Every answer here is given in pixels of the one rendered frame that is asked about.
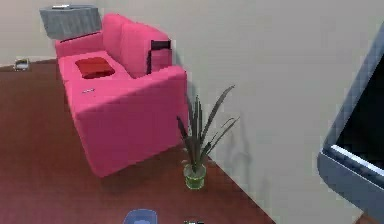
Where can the house plant in green pot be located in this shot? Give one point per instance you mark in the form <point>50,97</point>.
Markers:
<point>195,156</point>

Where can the pink sofa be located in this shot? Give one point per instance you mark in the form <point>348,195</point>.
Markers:
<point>133,120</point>

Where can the black laptop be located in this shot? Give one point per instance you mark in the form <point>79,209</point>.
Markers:
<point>159,55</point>

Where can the red cushion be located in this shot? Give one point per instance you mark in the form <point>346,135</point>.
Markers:
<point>95,67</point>

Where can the blue round object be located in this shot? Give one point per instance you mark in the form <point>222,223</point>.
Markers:
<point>140,216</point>

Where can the grey side table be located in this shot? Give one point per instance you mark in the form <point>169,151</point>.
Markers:
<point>70,21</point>

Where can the grey television set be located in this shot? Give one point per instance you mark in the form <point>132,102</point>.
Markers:
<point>360,133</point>

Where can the flat white object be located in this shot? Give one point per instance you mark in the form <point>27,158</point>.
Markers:
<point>60,6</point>

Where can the small grey box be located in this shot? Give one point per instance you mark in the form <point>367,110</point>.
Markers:
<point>21,64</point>

